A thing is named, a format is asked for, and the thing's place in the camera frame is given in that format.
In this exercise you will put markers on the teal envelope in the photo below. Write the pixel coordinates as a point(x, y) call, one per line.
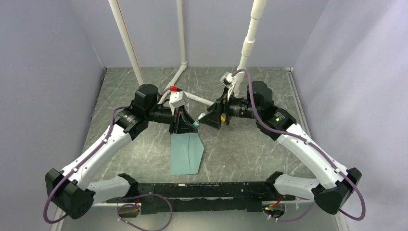
point(186, 152)

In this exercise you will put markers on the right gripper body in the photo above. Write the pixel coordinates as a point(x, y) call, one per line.
point(226, 105)

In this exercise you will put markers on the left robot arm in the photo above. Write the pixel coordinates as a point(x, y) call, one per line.
point(73, 190)

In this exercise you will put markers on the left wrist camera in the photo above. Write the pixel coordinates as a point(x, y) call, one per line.
point(177, 98)

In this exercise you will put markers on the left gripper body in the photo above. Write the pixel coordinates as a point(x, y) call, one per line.
point(175, 122)

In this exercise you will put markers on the white PVC pipe frame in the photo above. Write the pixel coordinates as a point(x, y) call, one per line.
point(248, 44)

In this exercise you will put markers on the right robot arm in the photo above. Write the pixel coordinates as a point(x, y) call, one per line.
point(333, 182)

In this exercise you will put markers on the yellow screwdriver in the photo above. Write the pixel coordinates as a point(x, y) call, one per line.
point(222, 119)

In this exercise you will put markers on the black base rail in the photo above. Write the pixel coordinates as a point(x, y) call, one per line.
point(250, 196)

